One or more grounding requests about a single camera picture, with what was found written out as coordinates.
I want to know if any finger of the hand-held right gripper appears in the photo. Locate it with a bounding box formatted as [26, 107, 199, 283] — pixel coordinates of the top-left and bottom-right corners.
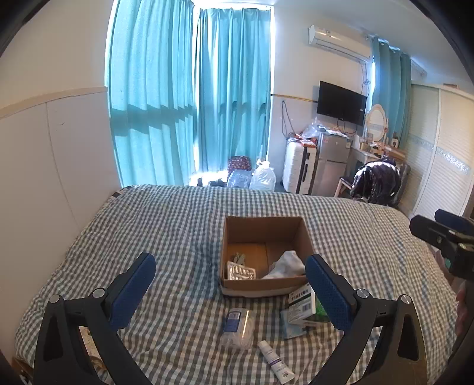
[409, 215, 450, 247]
[435, 209, 474, 236]

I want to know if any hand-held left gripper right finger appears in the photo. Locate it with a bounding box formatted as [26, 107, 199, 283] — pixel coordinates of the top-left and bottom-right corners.
[304, 254, 430, 385]

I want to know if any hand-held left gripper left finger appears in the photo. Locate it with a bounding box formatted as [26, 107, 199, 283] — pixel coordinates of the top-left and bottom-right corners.
[33, 252, 157, 385]

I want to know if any person's right hand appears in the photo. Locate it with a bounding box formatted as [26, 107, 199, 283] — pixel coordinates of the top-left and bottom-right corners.
[455, 280, 472, 334]

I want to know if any green packet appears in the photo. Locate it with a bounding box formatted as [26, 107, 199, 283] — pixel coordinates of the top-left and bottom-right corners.
[310, 296, 330, 323]

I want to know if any white medicine box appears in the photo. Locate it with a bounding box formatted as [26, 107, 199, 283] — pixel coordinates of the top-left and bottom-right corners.
[287, 283, 316, 325]

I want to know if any light blue tissue packet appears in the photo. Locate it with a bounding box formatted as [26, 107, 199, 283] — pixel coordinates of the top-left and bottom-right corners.
[279, 309, 308, 340]

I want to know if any white crumpled cloth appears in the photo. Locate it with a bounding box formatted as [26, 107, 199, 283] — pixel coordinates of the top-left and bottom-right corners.
[262, 251, 308, 279]

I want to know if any white wardrobe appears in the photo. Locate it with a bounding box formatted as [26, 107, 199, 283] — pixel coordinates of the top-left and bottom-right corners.
[402, 83, 474, 220]

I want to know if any checked bed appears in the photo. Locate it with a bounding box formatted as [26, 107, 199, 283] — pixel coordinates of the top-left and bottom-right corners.
[15, 184, 460, 385]

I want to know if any white ointment tube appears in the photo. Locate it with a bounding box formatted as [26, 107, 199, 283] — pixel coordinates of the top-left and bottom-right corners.
[258, 341, 296, 384]

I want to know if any silver blister pack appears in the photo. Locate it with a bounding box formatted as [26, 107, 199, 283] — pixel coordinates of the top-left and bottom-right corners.
[226, 261, 257, 281]

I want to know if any wooden chair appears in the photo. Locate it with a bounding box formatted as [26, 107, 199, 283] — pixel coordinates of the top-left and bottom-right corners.
[335, 176, 357, 198]

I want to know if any white dressing table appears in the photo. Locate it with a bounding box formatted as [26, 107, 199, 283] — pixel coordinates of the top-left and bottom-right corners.
[350, 146, 383, 175]

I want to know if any brown cardboard box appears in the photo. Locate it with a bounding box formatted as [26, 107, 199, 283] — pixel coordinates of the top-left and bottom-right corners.
[220, 216, 315, 297]

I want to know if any clear plastic swab container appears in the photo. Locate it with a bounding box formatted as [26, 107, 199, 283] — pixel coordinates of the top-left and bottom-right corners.
[221, 307, 255, 351]

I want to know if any silver small fridge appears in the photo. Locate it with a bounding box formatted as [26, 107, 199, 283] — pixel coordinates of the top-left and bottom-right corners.
[312, 132, 352, 196]

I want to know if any oval white mirror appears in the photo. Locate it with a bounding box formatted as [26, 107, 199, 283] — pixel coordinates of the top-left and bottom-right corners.
[365, 104, 389, 143]

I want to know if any white suitcase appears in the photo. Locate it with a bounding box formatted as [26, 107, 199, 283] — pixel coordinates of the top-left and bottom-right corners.
[282, 138, 315, 194]

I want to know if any white plastic bag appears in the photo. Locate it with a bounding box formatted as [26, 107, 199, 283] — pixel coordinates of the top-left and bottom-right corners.
[249, 161, 277, 192]

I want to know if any clear bluish plastic bag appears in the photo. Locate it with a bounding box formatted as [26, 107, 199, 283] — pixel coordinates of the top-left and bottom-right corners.
[227, 169, 253, 189]

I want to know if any narrow teal curtain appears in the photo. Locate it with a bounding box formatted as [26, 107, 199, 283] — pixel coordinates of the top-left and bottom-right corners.
[370, 35, 412, 149]

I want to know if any black television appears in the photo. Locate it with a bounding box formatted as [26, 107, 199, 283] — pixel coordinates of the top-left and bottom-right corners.
[316, 81, 368, 126]

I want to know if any patterned dark red bag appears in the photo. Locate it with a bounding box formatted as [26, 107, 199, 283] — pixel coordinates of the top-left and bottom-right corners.
[228, 156, 252, 173]

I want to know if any wide teal curtain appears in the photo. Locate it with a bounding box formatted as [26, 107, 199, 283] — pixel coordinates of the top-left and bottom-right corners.
[107, 0, 199, 187]

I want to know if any white air conditioner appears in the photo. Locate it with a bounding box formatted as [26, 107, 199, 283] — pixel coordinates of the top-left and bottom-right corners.
[308, 25, 373, 62]

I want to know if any black wall cable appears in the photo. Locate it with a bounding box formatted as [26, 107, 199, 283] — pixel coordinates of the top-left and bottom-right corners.
[281, 100, 294, 138]

